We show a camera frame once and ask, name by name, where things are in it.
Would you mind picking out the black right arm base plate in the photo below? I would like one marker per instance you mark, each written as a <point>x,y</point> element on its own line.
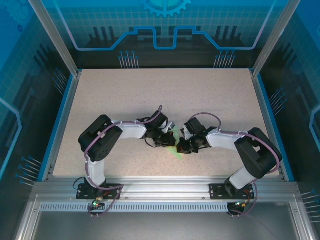
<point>217,191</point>

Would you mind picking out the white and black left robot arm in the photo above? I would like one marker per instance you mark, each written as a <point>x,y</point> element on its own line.
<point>102,145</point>

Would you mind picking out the green paper sheet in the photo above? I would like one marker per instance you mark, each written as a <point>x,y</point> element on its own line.
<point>175,132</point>

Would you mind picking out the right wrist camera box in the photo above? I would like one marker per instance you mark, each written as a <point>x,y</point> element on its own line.
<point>185,131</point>

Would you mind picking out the aluminium frame post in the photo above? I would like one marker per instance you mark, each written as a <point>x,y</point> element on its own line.
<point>275,37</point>
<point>57,40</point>

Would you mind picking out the aluminium mounting rail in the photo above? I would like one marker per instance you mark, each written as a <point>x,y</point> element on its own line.
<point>162,186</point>

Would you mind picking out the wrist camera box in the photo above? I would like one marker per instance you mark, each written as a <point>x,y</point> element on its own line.
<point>170,126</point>
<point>185,131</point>

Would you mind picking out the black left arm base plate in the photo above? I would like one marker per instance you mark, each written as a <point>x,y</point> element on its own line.
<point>85,192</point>

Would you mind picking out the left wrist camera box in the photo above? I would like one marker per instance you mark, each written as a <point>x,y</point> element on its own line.
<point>170,126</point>

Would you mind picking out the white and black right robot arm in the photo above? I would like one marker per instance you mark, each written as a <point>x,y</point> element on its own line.
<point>260,155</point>

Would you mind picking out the aluminium side frame rail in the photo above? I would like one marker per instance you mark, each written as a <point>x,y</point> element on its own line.
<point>67,110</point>
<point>264,110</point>

